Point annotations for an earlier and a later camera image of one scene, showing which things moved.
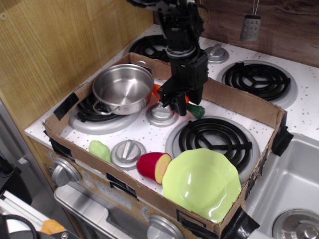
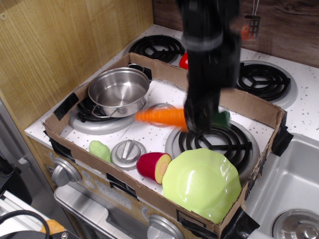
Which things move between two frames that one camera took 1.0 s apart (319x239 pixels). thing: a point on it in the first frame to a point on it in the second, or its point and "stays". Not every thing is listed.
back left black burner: x=154 y=46 stays
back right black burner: x=266 y=79 stays
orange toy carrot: x=196 y=111 to x=175 y=117
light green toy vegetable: x=97 y=149 stays
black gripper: x=189 y=74 to x=213 y=66
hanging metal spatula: x=251 y=25 stays
